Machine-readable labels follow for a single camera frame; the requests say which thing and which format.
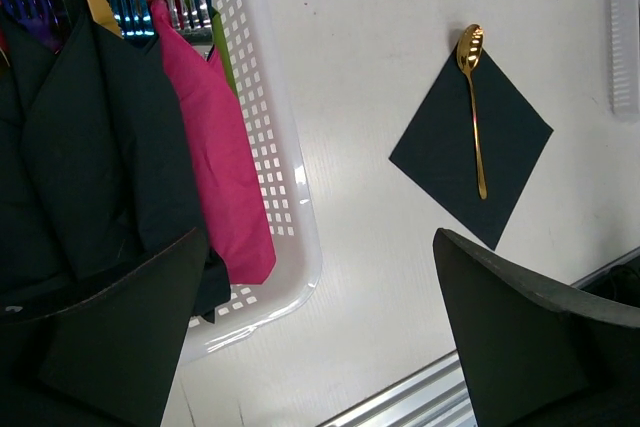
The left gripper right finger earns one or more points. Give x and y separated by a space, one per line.
535 351

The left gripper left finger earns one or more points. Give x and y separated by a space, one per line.
102 352

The dark navy paper napkin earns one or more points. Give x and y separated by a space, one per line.
472 146

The gold spoon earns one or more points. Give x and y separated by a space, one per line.
468 53

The pink rolled napkin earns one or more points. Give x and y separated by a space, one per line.
224 169

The black rolled napkin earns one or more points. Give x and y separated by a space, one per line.
104 143

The dark rolled napkin left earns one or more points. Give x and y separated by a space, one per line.
29 255

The blue fork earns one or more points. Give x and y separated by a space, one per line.
134 19

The white plastic basket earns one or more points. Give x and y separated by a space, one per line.
243 38

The small white perforated tray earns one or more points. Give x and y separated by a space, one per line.
623 29

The aluminium mounting rail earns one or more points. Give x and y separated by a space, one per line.
436 395

